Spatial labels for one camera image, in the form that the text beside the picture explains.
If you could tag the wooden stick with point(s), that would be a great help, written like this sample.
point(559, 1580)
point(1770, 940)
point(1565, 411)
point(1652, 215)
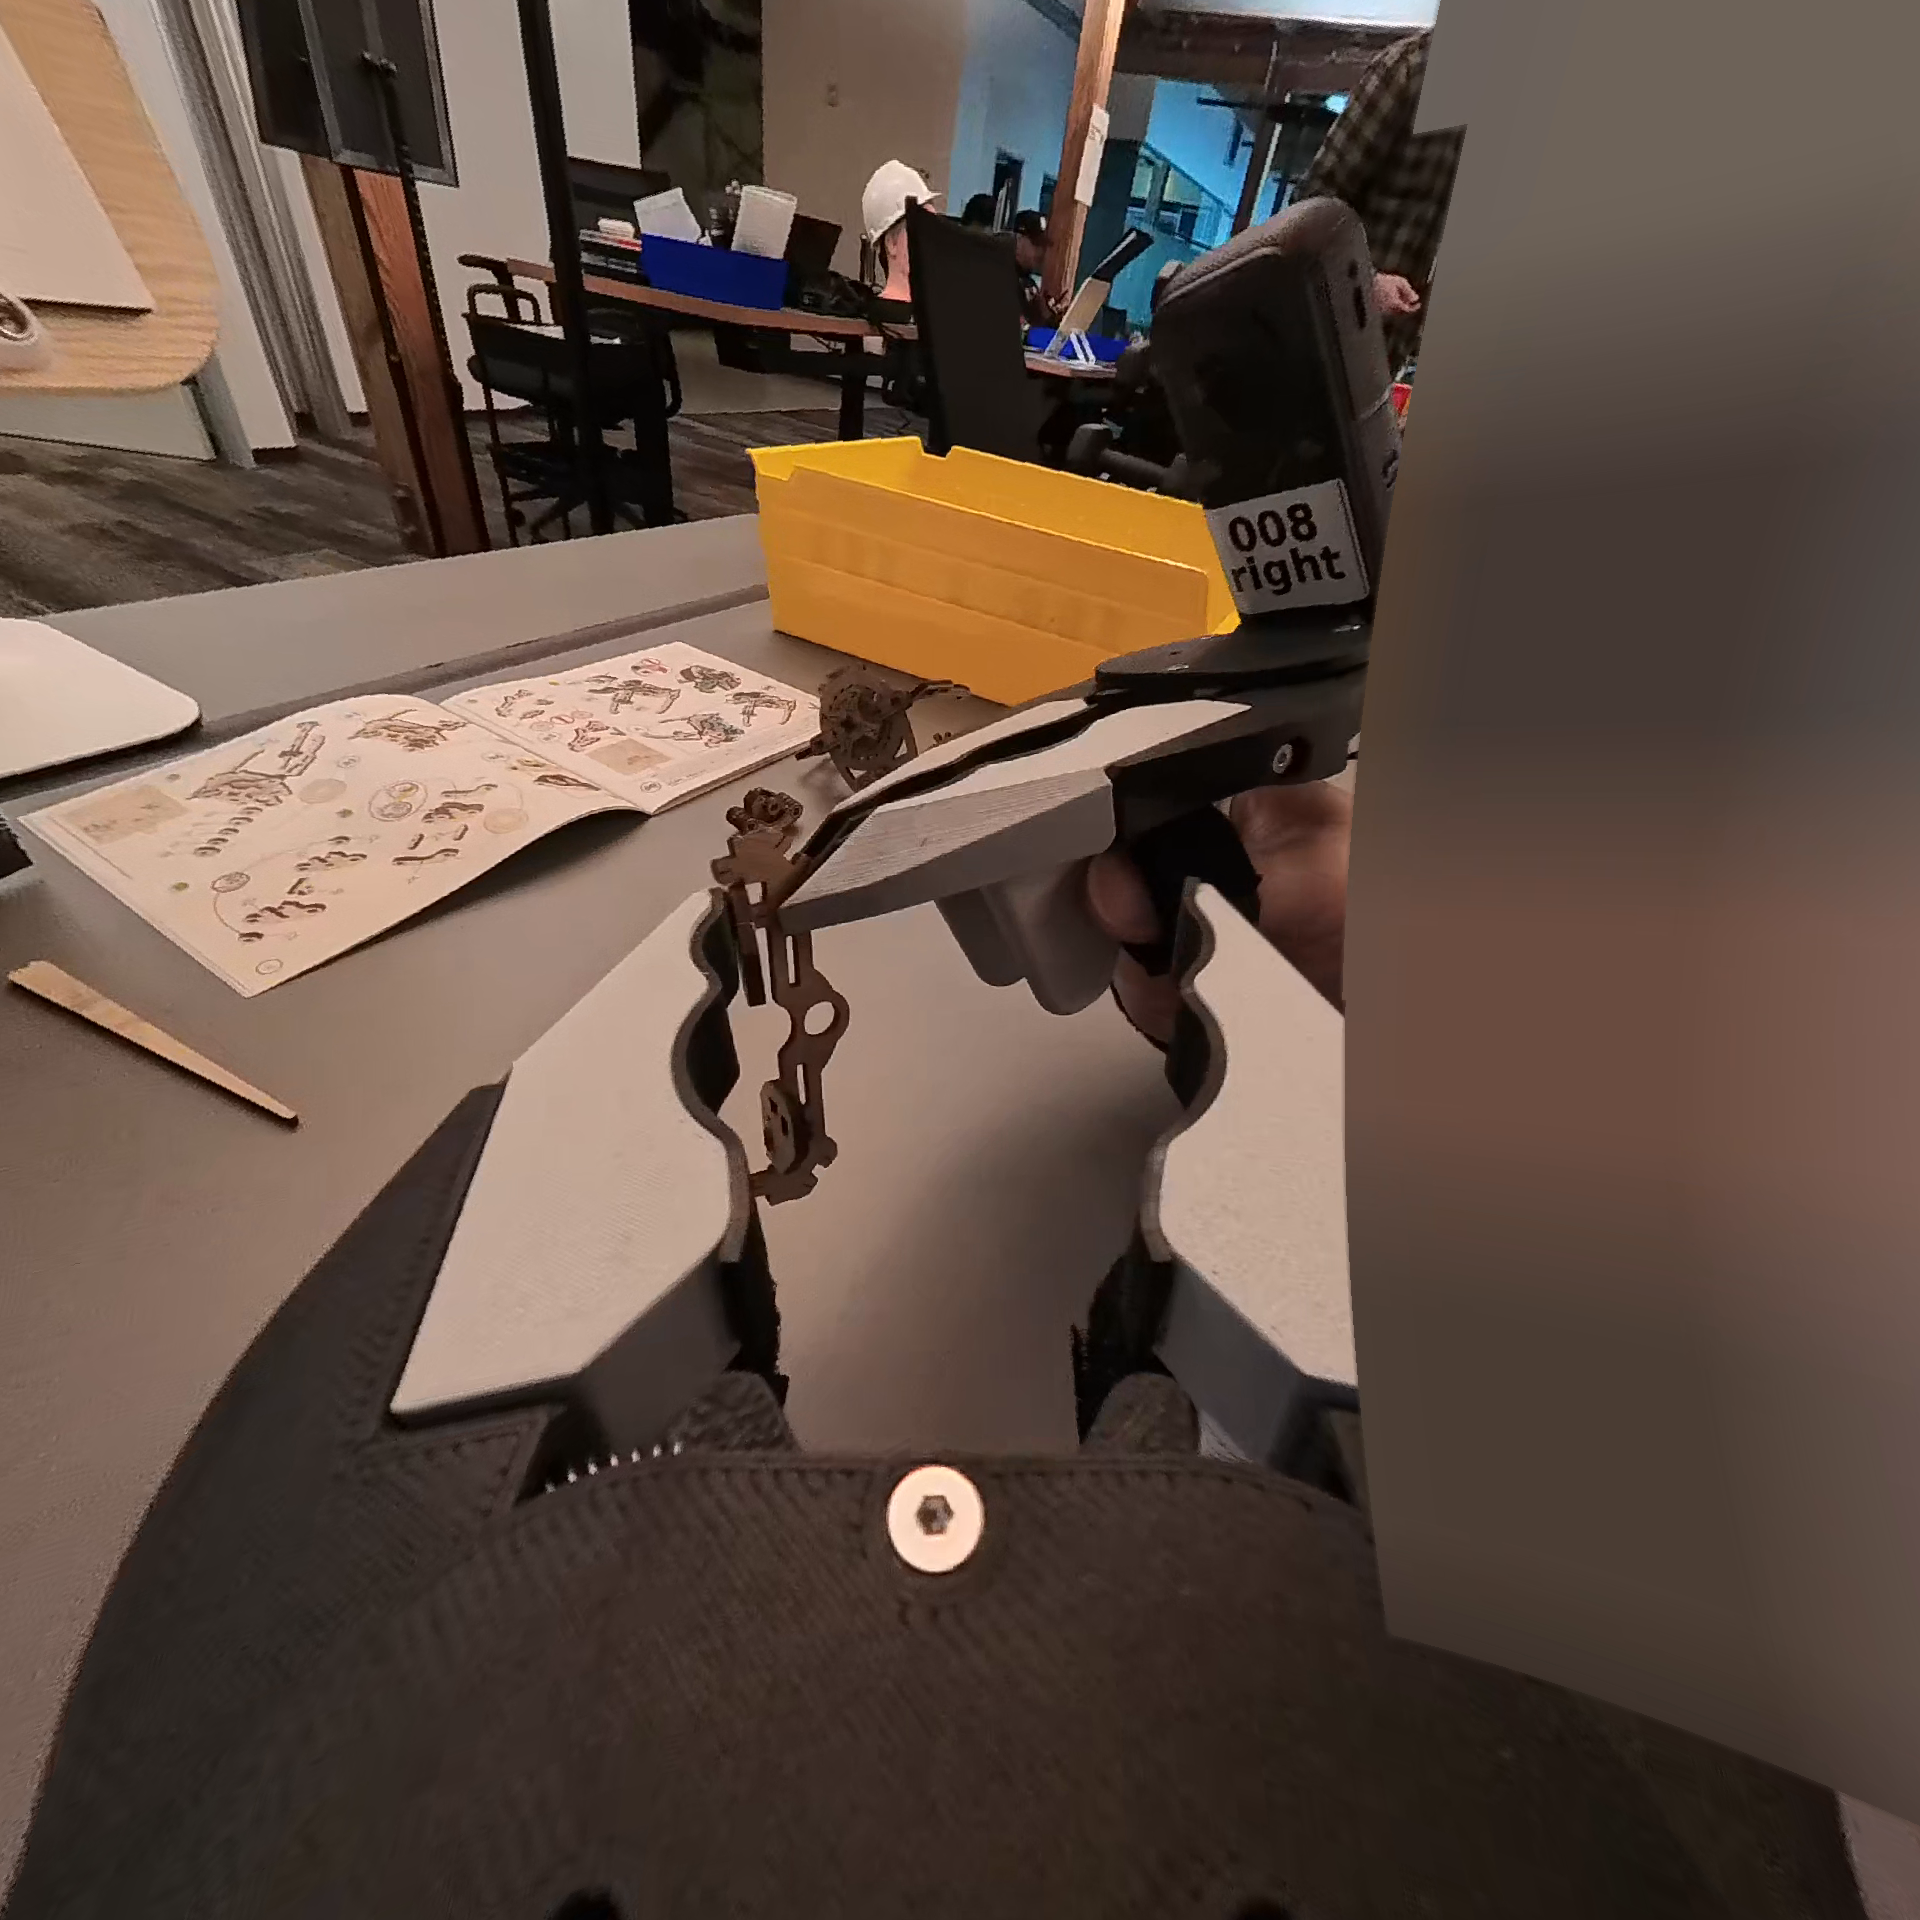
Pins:
point(133, 1032)

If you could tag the black mesh chair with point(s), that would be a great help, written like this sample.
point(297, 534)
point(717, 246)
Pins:
point(554, 373)

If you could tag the person's right hand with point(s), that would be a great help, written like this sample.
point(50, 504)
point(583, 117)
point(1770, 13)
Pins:
point(1299, 873)

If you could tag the black office chair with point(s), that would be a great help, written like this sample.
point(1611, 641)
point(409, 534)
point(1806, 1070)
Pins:
point(977, 330)

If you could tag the wooden wall panel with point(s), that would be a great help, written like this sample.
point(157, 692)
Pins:
point(144, 338)

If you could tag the yellow plastic bin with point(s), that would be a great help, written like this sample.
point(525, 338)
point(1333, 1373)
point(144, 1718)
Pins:
point(963, 586)

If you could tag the white plastic container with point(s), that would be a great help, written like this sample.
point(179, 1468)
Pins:
point(765, 220)

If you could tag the instruction booklet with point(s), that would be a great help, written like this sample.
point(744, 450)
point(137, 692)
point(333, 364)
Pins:
point(371, 838)

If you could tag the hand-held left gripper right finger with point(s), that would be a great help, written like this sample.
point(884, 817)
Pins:
point(1275, 1140)

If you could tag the long wooden desk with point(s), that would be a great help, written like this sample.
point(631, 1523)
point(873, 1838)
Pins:
point(717, 311)

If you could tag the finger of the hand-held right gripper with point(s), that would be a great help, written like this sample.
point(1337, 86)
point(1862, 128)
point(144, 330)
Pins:
point(963, 851)
point(1176, 726)

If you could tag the blue plastic bin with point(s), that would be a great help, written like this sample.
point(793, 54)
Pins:
point(714, 275)

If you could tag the dark wall screen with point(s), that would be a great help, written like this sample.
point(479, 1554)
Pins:
point(350, 75)

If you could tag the black metal pole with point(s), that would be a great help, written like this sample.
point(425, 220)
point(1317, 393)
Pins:
point(559, 227)

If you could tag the wooden model part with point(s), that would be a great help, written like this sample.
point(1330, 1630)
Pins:
point(789, 982)

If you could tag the wooden pillar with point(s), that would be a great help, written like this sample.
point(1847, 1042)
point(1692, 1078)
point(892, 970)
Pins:
point(1091, 117)

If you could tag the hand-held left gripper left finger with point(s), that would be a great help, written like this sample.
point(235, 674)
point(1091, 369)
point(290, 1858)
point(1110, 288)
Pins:
point(586, 1201)

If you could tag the wooden gear assembly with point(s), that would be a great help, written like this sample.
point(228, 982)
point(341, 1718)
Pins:
point(867, 718)

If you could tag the white dish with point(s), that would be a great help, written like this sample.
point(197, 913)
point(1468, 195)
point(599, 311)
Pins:
point(74, 698)

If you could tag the wooden post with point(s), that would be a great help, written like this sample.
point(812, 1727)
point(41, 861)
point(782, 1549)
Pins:
point(420, 373)

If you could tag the white hard hat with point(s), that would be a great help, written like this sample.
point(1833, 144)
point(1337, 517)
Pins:
point(897, 191)

